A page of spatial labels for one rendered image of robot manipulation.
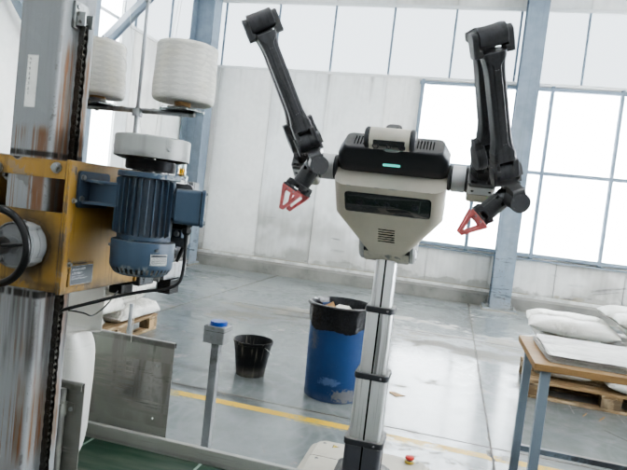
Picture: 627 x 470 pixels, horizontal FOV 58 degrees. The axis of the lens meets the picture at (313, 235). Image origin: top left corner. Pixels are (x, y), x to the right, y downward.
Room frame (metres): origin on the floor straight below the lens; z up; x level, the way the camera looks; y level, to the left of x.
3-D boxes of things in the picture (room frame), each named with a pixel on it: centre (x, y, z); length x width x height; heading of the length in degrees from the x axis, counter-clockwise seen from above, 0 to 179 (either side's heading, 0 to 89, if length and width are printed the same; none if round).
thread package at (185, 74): (1.54, 0.39, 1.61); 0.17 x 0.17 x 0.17
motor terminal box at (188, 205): (1.42, 0.31, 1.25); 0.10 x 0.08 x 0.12; 11
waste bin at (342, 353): (3.93, -0.26, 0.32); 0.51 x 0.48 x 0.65; 166
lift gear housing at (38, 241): (1.29, 0.66, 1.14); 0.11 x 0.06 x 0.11; 76
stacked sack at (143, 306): (4.97, 1.60, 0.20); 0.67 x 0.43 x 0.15; 166
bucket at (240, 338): (4.18, 0.35, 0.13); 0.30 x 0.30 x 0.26
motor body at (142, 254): (1.39, 0.41, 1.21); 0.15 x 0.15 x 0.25
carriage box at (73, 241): (1.48, 0.64, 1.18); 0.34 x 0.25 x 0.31; 166
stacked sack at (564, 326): (4.51, -2.13, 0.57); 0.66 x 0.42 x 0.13; 69
